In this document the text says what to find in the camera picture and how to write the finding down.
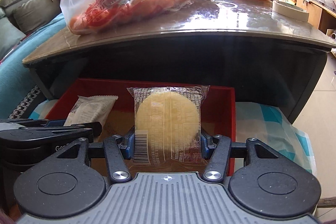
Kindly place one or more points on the clear-wrapped round yellow cake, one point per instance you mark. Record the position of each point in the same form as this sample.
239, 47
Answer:
167, 124

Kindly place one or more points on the white printed snack packet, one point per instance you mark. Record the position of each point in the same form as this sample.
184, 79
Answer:
91, 109

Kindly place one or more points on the grey sofa cushion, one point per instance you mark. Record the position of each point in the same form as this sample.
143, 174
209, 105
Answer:
29, 15

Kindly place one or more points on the dark coffee table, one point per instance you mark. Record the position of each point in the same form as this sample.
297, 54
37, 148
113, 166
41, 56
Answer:
266, 57

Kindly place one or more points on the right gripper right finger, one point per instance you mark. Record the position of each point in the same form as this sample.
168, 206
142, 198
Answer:
216, 150

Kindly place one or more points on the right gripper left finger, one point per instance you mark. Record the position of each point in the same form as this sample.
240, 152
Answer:
118, 149

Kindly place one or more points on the wooden shelf unit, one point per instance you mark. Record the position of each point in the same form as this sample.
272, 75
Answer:
316, 7

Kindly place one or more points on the white tape roll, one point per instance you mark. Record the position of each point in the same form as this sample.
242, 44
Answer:
290, 11

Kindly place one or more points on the red cardboard box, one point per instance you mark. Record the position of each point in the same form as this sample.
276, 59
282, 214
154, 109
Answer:
218, 113

